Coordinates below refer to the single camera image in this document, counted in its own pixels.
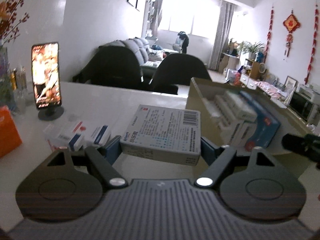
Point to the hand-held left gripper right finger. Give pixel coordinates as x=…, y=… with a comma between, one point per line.
x=207, y=151

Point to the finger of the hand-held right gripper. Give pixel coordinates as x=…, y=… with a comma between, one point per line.
x=291, y=142

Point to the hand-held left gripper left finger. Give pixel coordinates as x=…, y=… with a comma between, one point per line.
x=113, y=151

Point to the white box with blue stripe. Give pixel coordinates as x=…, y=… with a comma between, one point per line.
x=100, y=135

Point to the large blue cartoon box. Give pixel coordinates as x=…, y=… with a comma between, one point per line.
x=265, y=127

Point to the white medicine box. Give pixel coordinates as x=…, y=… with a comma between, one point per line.
x=232, y=133
x=237, y=105

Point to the white and blue barcode box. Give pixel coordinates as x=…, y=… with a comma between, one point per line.
x=162, y=135

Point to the white box with red stripe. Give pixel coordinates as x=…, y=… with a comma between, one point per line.
x=70, y=130

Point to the brown cardboard box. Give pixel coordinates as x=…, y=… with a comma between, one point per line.
x=197, y=97

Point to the white marble desktop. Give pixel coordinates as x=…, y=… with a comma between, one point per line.
x=100, y=100

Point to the black microwave oven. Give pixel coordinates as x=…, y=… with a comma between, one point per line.
x=300, y=107

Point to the white printer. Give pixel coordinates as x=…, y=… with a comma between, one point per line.
x=310, y=91

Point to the pink cloth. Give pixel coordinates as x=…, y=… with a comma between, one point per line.
x=270, y=88

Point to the round black phone stand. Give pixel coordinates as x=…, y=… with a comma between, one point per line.
x=51, y=115

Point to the white low cabinet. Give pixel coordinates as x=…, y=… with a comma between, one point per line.
x=248, y=82

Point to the wooden shelf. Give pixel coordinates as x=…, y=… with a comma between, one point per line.
x=255, y=71

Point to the dark dining chair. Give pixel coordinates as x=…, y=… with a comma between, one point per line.
x=115, y=67
x=180, y=72

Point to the black smartphone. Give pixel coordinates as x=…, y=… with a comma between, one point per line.
x=46, y=75

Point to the green potted plant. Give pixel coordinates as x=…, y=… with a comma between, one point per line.
x=251, y=48

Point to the orange tissue box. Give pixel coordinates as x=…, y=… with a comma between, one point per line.
x=7, y=132

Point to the grey sofa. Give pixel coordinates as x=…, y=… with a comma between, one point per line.
x=140, y=45

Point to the chair with draped clothes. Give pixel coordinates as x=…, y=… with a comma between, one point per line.
x=182, y=42

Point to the small clear bottle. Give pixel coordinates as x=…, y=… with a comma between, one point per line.
x=21, y=80

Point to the grey curtain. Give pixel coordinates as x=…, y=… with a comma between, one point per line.
x=221, y=35
x=156, y=10

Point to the glass vase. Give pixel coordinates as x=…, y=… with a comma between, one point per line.
x=5, y=85

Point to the white shelving unit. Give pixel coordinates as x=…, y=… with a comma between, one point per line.
x=150, y=17

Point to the red berry flower bouquet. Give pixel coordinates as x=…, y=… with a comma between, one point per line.
x=7, y=17

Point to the red knot wall ornament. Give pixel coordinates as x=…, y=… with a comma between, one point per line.
x=291, y=23

